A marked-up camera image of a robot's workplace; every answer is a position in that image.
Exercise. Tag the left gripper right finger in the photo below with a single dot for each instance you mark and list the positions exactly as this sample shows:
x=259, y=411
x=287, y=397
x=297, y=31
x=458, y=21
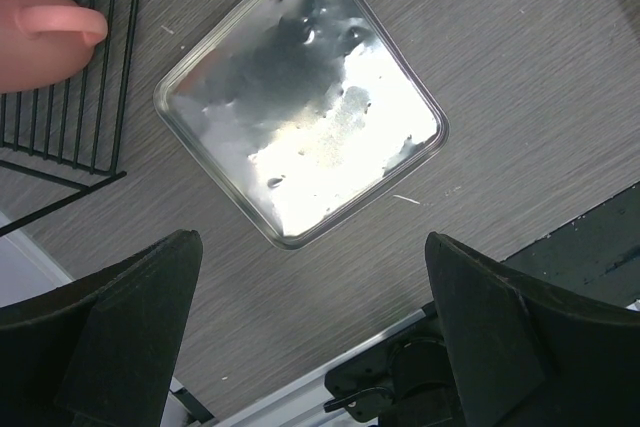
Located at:
x=527, y=353

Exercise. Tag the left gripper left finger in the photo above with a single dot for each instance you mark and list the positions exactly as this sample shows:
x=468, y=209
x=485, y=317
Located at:
x=101, y=351

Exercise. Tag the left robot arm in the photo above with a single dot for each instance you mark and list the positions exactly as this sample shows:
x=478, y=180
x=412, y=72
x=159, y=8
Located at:
x=410, y=382

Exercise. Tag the pink cup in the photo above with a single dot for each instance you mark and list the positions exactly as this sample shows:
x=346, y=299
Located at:
x=44, y=42

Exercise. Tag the silver box lid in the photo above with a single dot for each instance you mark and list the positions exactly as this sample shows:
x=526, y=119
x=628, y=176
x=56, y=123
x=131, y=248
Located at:
x=302, y=112

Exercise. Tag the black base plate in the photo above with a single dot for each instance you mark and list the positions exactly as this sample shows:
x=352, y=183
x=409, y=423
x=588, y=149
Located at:
x=595, y=255

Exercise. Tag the black wire rack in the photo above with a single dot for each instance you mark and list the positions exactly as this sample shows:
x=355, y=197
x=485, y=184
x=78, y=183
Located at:
x=76, y=124

